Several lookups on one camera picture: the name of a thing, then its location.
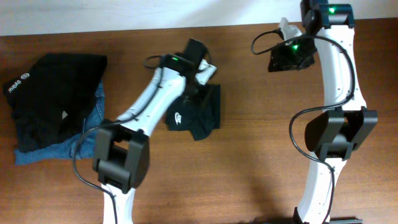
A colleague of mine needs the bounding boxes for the dark green t-shirt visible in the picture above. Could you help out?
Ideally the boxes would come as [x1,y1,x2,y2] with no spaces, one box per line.
[165,84,221,141]

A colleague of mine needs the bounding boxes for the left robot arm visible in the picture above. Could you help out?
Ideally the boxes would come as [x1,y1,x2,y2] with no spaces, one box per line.
[92,39,216,223]

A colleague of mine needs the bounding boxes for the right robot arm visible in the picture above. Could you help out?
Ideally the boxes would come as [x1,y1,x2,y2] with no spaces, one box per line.
[268,0,378,223]

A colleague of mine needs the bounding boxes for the blue denim jeans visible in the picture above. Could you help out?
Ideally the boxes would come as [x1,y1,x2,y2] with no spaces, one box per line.
[14,82,105,166]

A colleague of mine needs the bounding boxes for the black folded garment with logo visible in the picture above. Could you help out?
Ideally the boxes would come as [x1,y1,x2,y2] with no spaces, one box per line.
[2,53,108,152]

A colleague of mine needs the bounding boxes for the left black cable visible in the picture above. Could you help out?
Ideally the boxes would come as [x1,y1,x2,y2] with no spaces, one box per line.
[72,55,165,224]

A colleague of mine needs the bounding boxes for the black cable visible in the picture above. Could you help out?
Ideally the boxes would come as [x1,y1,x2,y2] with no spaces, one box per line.
[250,29,357,224]
[72,55,165,224]

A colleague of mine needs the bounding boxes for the right black cable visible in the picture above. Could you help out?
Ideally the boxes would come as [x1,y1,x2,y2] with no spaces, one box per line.
[250,29,357,224]

